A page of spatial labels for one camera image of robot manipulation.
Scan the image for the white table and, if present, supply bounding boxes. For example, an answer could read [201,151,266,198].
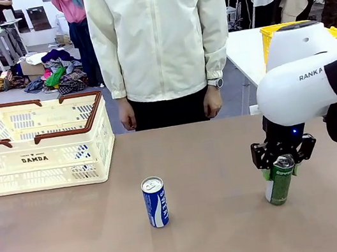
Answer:
[222,26,278,118]

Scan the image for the person's right forearm cream sleeve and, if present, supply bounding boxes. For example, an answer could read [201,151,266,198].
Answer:
[93,37,130,103]

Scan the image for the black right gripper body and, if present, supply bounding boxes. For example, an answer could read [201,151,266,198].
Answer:
[260,112,310,161]

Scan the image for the pile of colourful clothes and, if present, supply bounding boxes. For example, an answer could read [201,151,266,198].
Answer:
[0,43,91,106]

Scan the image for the bystander in pink top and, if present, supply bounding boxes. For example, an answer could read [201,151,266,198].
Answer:
[49,0,105,92]

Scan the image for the yellow plastic basket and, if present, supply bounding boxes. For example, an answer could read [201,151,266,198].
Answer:
[259,14,337,75]

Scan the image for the person's right hand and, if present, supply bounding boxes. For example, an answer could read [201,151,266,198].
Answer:
[116,95,139,133]

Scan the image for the cardboard box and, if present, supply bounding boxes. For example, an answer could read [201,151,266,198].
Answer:
[17,54,47,80]

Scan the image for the person's left hand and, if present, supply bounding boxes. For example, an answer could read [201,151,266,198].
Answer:
[200,84,226,120]

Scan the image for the silver wrist watch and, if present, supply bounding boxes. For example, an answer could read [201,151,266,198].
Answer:
[206,76,225,90]

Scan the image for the brown basket handle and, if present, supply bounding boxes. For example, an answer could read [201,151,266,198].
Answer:
[0,97,48,151]
[27,89,109,145]

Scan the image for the cream plastic shopping basket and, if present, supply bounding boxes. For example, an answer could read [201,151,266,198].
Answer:
[0,86,123,200]

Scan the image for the person in cream jacket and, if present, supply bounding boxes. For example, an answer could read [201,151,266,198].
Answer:
[84,0,243,112]

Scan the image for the person's black trousers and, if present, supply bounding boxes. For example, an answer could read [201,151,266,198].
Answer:
[127,85,215,133]

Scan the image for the blue sweat drink can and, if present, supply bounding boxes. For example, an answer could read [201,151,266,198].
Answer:
[140,174,172,230]

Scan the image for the green drink can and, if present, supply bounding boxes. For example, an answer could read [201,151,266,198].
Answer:
[259,152,301,208]

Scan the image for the person's left forearm cream sleeve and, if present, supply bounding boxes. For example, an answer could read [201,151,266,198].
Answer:
[196,19,239,82]

